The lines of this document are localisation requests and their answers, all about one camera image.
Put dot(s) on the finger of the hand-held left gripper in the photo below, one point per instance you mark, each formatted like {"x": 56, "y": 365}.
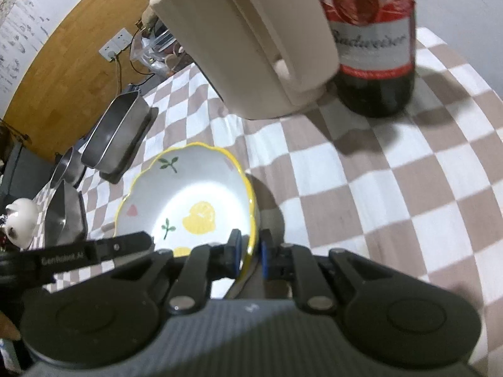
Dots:
{"x": 125, "y": 246}

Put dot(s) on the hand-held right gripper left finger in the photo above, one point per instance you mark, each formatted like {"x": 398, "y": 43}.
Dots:
{"x": 235, "y": 252}

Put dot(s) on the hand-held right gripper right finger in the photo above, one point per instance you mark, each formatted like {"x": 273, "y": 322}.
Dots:
{"x": 265, "y": 254}

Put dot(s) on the square stainless steel container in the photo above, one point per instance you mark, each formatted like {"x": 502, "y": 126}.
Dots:
{"x": 65, "y": 220}
{"x": 114, "y": 133}

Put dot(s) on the floral bowl with yellow rim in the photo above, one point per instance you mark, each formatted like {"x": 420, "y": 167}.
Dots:
{"x": 188, "y": 192}

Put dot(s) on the white cat-shaped ceramic jar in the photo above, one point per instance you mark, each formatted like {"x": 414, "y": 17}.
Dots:
{"x": 21, "y": 220}

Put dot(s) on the round stainless steel bowl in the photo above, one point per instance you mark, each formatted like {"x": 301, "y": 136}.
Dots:
{"x": 65, "y": 169}

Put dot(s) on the dark grey sofa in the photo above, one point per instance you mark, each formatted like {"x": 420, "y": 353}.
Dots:
{"x": 10, "y": 172}

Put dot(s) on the brown white checked tablecloth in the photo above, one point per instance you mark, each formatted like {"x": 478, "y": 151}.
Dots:
{"x": 373, "y": 204}

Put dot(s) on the clear plastic storage box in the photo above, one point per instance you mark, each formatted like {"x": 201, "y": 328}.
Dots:
{"x": 157, "y": 53}

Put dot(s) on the brown beer bottle red label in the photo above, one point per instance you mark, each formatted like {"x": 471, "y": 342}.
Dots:
{"x": 373, "y": 86}

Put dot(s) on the beige electric kettle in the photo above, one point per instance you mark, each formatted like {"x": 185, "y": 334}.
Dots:
{"x": 243, "y": 47}

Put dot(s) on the white wall socket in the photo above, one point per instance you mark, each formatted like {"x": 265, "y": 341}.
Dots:
{"x": 116, "y": 45}

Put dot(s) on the white macrame wall hanging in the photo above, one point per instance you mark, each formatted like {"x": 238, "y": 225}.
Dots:
{"x": 19, "y": 39}

